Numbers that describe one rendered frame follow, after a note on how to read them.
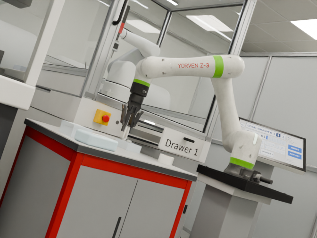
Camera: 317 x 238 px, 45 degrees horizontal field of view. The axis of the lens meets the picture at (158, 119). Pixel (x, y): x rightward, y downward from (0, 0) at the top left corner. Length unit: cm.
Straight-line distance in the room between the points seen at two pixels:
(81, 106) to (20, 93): 47
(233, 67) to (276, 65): 208
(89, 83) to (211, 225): 95
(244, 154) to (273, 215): 166
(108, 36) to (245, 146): 91
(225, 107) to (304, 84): 170
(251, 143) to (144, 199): 68
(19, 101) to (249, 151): 112
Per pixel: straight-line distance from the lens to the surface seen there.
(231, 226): 200
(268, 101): 395
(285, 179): 360
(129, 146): 192
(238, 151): 202
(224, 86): 216
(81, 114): 205
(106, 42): 209
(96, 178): 148
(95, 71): 207
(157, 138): 199
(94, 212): 153
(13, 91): 165
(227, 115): 216
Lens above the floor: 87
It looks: 3 degrees up
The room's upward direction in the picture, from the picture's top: 18 degrees clockwise
